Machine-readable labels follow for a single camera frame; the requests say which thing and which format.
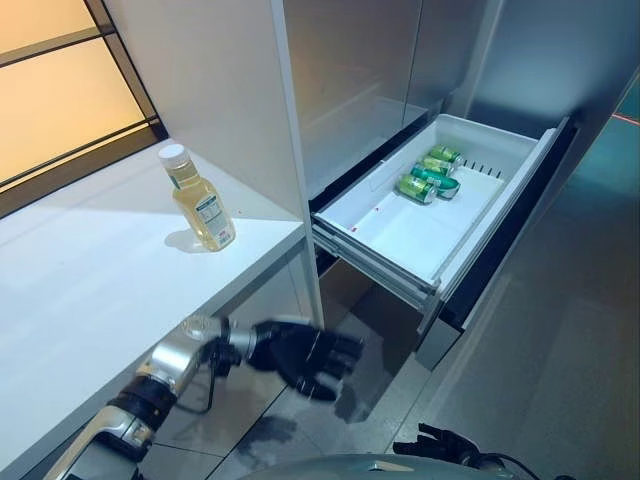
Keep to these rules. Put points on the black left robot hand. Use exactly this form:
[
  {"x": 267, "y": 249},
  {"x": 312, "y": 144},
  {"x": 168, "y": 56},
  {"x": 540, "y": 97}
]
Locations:
[{"x": 295, "y": 352}]

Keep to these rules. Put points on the green drink can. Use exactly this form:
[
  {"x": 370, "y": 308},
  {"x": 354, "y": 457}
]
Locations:
[
  {"x": 436, "y": 180},
  {"x": 437, "y": 164},
  {"x": 416, "y": 187},
  {"x": 446, "y": 153}
]

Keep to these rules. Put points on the white fridge drawer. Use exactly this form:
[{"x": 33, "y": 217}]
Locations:
[{"x": 430, "y": 200}]

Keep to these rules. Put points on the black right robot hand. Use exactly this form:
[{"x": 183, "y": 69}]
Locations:
[{"x": 440, "y": 445}]

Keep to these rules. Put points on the black framed window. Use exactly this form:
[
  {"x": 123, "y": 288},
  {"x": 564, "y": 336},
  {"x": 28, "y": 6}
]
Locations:
[{"x": 65, "y": 90}]

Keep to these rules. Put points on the yellow juice bottle white cap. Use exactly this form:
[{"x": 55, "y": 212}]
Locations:
[{"x": 201, "y": 205}]

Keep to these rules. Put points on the stainless steel fridge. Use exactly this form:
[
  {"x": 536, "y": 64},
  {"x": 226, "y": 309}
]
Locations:
[{"x": 450, "y": 150}]

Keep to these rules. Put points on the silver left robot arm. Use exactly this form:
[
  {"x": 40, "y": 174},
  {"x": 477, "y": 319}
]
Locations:
[{"x": 150, "y": 385}]

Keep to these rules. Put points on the white counter cabinet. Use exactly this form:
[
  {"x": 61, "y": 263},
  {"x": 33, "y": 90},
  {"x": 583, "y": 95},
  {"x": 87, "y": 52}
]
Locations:
[{"x": 130, "y": 260}]

